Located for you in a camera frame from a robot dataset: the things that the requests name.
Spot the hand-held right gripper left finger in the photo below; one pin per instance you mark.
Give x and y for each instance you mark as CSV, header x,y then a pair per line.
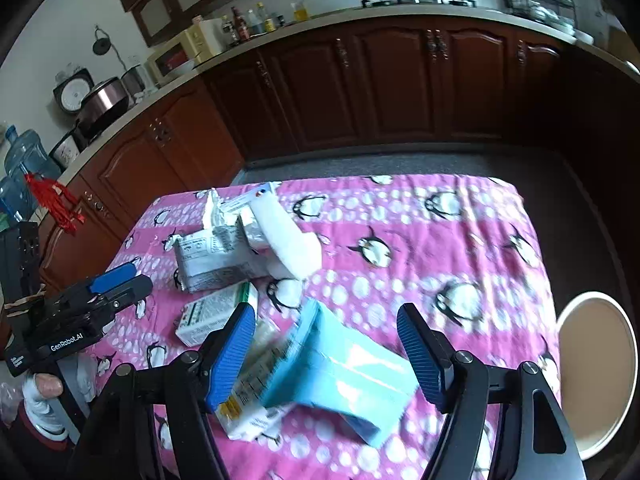
x,y
235,355

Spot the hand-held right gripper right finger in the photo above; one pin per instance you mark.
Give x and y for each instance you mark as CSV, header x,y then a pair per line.
x,y
420,357

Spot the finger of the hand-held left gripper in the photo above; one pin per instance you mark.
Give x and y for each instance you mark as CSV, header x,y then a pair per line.
x,y
112,275
130,292

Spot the green white tissue packet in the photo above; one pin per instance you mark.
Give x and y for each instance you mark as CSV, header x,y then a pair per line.
x,y
210,317

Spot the light blue plastic packet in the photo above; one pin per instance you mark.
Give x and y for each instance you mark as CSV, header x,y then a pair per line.
x,y
340,375

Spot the white blue toothpaste box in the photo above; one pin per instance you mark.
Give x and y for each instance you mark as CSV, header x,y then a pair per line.
x,y
240,203

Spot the person's left forearm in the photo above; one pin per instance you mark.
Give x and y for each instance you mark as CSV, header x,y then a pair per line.
x,y
35,460

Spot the person's left hand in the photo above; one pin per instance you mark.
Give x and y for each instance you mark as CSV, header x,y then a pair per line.
x,y
42,405

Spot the white floral packet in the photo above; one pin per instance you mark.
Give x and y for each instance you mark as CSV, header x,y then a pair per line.
x,y
250,390

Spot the silver white crumpled carton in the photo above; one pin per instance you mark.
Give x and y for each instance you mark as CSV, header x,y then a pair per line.
x,y
215,265

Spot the red tassel ornament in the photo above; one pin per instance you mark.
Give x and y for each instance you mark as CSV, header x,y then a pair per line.
x,y
55,200

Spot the white crumpled tissue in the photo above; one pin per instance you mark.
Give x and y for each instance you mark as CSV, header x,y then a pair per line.
x,y
214,211

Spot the pink penguin printed blanket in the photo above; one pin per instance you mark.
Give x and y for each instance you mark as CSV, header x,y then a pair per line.
x,y
400,240

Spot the large blue water jug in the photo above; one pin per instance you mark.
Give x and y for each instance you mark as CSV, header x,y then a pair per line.
x,y
30,155
12,195

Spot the white patterned pot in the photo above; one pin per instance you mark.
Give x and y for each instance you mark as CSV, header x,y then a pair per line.
x,y
65,149

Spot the silver brown rice cooker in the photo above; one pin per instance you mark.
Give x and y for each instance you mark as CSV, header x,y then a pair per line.
x,y
102,102

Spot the white round bin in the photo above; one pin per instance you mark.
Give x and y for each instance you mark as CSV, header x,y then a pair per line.
x,y
595,375

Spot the clear jug kettle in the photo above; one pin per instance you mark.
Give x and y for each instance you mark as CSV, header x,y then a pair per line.
x,y
132,80

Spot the cream microwave oven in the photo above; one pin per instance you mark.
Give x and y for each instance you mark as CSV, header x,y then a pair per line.
x,y
172,57

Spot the black hanging ladle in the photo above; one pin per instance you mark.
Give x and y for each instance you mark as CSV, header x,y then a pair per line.
x,y
101,45

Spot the brown wooden kitchen cabinets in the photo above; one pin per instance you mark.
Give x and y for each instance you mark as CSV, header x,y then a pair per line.
x,y
380,85

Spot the row of condiment bottles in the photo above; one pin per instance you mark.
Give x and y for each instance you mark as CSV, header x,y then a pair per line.
x,y
243,25

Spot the gas stove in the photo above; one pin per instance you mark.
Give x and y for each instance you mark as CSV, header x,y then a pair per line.
x,y
425,3

